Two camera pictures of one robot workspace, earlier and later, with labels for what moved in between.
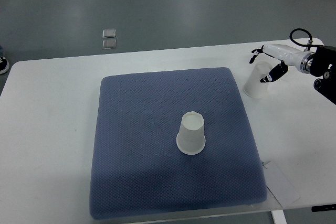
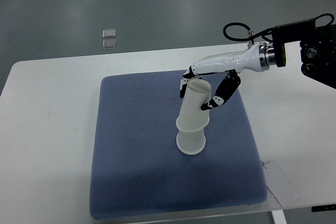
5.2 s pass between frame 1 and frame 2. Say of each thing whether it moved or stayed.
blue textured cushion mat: stayed
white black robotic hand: moved
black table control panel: stayed
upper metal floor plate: stayed
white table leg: stayed
